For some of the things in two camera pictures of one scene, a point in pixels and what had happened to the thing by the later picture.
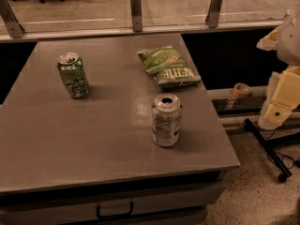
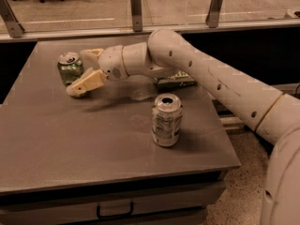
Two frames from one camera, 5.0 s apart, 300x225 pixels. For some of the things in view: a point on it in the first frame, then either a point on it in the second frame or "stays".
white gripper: [290, 42] → [112, 62]
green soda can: [73, 74] stays
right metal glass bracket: [216, 7] stays
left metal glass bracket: [11, 22] stays
